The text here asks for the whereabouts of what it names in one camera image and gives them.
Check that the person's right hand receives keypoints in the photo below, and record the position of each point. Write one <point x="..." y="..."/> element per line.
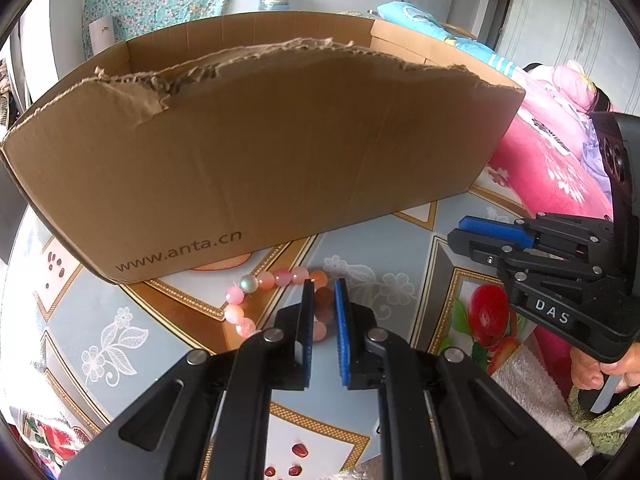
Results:
<point x="587" y="372"/>

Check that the light pink cloth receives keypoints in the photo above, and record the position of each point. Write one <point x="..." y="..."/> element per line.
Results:
<point x="570" y="82"/>

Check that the brown cardboard box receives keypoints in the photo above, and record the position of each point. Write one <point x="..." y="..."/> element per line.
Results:
<point x="250" y="160"/>

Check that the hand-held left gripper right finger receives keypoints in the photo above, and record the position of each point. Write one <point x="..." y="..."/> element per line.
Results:
<point x="342" y="340"/>

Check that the turquoise floral cloth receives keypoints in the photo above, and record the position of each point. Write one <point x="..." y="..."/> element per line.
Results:
<point x="160" y="0"/>

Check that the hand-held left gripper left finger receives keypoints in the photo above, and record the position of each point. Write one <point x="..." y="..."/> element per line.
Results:
<point x="305" y="340"/>

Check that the blue cartoon quilt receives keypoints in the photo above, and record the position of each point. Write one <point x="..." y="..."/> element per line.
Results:
<point x="425" y="17"/>

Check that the pile of cloth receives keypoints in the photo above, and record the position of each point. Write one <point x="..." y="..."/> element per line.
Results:
<point x="7" y="100"/>

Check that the colourful plastic bag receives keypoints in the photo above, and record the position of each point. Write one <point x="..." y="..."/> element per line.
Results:
<point x="45" y="440"/>

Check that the white fluffy towel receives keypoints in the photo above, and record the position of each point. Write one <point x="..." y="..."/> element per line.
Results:
<point x="535" y="395"/>

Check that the fruit printed tablecloth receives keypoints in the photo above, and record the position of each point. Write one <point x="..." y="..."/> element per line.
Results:
<point x="140" y="340"/>

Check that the pink floral blanket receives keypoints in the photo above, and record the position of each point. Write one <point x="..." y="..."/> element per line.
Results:
<point x="540" y="170"/>

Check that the purple cloth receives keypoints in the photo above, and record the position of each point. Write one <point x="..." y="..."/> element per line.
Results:
<point x="596" y="157"/>

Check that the white wardrobe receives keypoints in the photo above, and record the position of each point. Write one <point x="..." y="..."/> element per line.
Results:
<point x="560" y="10"/>

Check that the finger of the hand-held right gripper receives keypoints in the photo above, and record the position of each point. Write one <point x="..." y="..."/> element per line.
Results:
<point x="480" y="250"/>
<point x="492" y="227"/>

